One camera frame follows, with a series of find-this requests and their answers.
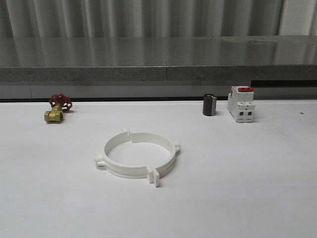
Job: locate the grey stone ledge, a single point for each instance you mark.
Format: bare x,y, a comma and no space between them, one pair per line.
278,67

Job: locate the grey corrugated curtain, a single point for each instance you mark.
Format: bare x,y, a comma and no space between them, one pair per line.
156,18

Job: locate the dark cylindrical capacitor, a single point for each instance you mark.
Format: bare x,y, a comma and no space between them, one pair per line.
209,105

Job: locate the brass valve red handle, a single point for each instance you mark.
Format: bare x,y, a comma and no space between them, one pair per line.
59,104

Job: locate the white circuit breaker red switch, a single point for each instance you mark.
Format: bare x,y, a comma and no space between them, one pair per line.
240,103

